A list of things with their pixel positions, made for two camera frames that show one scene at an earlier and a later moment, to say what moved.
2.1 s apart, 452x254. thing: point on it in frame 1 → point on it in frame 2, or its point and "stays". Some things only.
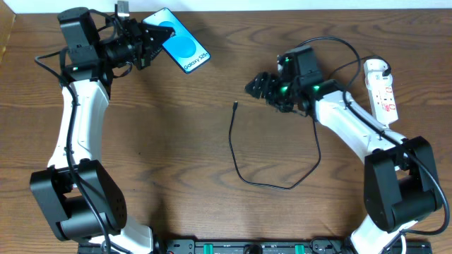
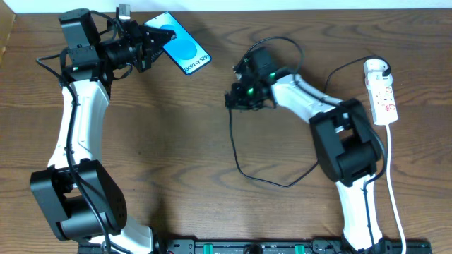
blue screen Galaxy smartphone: [187, 51] stays
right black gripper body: [270, 90] → [235, 99]
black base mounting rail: [254, 246] stays
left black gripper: [144, 43] stays
